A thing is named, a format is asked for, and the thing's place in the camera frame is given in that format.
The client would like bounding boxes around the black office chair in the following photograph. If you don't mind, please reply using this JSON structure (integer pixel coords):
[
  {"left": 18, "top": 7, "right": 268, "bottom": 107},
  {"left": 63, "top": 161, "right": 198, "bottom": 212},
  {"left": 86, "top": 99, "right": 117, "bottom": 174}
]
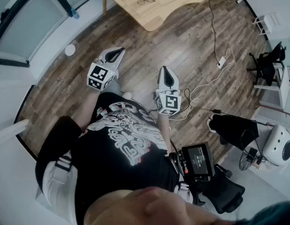
[{"left": 247, "top": 41, "right": 287, "bottom": 87}]

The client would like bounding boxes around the black framed glass partition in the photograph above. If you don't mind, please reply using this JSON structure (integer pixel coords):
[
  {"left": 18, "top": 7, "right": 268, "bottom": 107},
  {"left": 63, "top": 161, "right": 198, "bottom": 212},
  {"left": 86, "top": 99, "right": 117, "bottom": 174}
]
[{"left": 0, "top": 0, "right": 74, "bottom": 68}]

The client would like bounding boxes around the long black power cable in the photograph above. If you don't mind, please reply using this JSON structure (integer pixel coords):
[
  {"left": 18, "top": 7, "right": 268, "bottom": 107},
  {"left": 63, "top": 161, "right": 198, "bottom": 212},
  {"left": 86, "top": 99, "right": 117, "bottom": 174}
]
[{"left": 207, "top": 0, "right": 221, "bottom": 64}]

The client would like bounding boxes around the white dome appliance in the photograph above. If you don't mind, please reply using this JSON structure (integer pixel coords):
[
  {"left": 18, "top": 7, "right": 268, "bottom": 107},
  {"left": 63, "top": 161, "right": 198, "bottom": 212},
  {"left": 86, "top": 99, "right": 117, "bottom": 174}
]
[{"left": 263, "top": 124, "right": 290, "bottom": 166}]

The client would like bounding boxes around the white harness strap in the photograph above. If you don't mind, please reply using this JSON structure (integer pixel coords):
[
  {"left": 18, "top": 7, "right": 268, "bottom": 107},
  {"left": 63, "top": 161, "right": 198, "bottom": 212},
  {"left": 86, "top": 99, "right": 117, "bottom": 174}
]
[
  {"left": 173, "top": 181, "right": 195, "bottom": 203},
  {"left": 36, "top": 155, "right": 78, "bottom": 221}
]

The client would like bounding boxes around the white power strip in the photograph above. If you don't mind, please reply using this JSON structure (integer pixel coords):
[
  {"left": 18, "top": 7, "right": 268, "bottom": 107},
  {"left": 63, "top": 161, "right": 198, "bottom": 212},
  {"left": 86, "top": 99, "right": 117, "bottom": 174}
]
[{"left": 216, "top": 56, "right": 227, "bottom": 70}]

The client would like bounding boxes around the thin black floor cable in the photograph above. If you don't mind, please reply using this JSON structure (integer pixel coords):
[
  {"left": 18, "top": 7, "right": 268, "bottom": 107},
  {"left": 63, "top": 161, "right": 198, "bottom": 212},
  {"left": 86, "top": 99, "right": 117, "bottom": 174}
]
[{"left": 183, "top": 88, "right": 223, "bottom": 115}]

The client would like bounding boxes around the black mesh chair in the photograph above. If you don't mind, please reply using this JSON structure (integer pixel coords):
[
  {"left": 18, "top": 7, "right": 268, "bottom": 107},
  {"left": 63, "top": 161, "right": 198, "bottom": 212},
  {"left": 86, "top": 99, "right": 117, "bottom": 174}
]
[{"left": 194, "top": 170, "right": 245, "bottom": 215}]

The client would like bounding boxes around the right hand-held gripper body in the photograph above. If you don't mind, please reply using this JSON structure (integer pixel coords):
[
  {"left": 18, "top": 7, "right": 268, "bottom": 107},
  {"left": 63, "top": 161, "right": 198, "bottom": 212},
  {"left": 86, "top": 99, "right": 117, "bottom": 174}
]
[{"left": 155, "top": 87, "right": 183, "bottom": 116}]

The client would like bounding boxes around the white desk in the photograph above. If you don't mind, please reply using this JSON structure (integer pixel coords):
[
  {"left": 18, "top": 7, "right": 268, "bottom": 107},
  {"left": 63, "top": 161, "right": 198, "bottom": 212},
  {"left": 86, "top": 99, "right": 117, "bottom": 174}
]
[{"left": 253, "top": 64, "right": 290, "bottom": 110}]

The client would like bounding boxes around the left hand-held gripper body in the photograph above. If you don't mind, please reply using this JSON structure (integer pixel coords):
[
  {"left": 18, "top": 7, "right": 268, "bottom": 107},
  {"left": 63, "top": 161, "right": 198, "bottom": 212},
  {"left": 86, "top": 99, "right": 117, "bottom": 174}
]
[{"left": 87, "top": 59, "right": 120, "bottom": 91}]

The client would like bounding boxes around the black printed t-shirt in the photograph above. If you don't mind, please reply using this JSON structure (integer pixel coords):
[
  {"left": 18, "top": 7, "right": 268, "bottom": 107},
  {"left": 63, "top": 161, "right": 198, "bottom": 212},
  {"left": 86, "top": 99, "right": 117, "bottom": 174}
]
[{"left": 35, "top": 92, "right": 199, "bottom": 225}]

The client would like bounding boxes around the white pole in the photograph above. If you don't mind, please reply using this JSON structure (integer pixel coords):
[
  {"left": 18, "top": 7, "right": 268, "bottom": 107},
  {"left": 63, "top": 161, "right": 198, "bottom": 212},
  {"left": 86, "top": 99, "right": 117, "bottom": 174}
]
[{"left": 0, "top": 118, "right": 29, "bottom": 143}]

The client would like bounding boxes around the black screen recorder unit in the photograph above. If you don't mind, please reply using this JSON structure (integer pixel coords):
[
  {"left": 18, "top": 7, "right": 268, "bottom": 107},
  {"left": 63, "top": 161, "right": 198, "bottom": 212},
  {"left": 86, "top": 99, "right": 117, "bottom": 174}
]
[{"left": 168, "top": 143, "right": 216, "bottom": 183}]

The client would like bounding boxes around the person's face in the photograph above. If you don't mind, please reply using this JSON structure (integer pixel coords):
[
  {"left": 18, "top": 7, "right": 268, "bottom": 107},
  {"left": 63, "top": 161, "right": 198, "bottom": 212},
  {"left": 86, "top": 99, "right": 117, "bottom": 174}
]
[{"left": 85, "top": 187, "right": 230, "bottom": 225}]

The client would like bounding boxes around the white shelf rack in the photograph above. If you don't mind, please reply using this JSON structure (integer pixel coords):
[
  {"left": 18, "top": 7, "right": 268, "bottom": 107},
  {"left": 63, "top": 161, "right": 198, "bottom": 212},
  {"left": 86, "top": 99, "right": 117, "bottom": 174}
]
[{"left": 252, "top": 12, "right": 282, "bottom": 36}]

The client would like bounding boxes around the person's right forearm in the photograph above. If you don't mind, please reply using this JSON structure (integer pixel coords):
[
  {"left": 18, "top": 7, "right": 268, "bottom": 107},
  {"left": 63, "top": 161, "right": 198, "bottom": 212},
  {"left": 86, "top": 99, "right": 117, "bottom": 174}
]
[{"left": 156, "top": 112, "right": 172, "bottom": 155}]

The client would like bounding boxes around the white round disc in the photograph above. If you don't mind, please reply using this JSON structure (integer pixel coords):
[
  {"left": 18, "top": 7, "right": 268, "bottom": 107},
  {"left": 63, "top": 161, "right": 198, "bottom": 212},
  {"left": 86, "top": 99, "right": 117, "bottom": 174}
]
[{"left": 64, "top": 44, "right": 76, "bottom": 56}]

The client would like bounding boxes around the person's left forearm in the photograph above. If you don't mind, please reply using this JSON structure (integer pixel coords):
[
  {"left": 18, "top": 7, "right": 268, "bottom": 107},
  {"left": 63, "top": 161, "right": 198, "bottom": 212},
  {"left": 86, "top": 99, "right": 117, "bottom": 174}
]
[{"left": 79, "top": 90, "right": 106, "bottom": 131}]

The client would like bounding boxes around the white cable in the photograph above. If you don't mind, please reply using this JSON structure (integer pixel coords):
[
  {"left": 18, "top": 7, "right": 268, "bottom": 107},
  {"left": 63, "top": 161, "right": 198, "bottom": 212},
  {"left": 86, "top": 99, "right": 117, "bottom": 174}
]
[{"left": 169, "top": 48, "right": 235, "bottom": 122}]

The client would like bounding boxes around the person's grey trouser leg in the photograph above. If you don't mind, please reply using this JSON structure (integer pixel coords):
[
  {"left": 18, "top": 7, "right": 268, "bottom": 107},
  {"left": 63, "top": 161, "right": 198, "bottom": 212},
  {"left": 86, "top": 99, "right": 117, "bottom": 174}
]
[{"left": 107, "top": 78, "right": 123, "bottom": 96}]

